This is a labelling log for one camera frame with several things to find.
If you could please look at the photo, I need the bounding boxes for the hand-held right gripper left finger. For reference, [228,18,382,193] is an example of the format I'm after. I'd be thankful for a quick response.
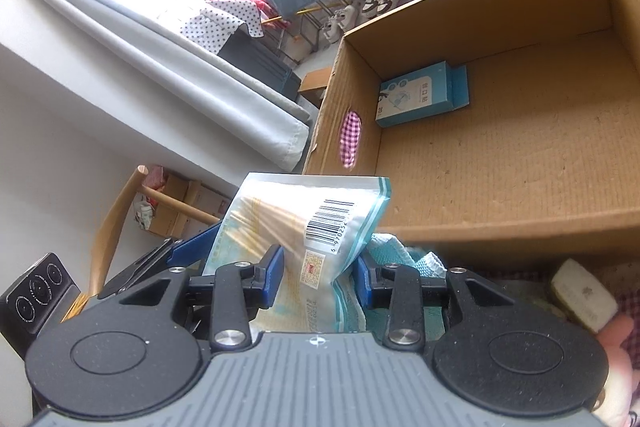
[102,244,286,354]

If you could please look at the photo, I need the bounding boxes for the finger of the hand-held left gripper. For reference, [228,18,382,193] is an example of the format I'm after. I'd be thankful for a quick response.
[97,221,223,300]

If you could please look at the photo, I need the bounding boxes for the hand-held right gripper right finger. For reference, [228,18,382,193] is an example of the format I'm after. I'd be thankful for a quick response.
[352,254,518,350]

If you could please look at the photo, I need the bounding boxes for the teal towel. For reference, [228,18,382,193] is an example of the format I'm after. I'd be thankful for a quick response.
[367,233,447,280]

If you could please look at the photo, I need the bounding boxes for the cotton swab packet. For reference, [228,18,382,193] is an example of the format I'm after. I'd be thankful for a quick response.
[202,173,396,335]

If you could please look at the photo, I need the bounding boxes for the brown cardboard box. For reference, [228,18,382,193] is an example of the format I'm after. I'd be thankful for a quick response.
[302,0,640,268]

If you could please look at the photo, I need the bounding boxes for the gold packaged sponge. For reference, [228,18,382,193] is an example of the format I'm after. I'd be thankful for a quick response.
[550,258,620,335]

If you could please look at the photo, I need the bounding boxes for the pink plush toy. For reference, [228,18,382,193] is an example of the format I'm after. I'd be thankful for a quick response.
[595,312,640,427]

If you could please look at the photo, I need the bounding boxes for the wooden chair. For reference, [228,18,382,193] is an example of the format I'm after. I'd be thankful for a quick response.
[60,164,221,323]

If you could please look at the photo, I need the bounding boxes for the small light blue box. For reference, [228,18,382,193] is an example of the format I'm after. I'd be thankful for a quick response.
[375,61,471,128]

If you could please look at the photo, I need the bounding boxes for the dark grey cabinet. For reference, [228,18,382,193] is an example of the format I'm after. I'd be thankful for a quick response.
[219,27,302,102]

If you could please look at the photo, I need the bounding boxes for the grey white curtain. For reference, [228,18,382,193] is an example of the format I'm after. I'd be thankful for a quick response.
[0,0,313,172]

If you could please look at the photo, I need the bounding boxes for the small cardboard carton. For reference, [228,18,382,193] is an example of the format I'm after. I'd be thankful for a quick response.
[299,69,335,108]

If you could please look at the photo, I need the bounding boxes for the polka dot cloth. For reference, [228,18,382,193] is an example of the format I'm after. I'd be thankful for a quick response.
[180,0,264,56]

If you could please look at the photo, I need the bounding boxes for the yellow stick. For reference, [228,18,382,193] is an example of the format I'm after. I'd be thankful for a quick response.
[262,4,322,28]

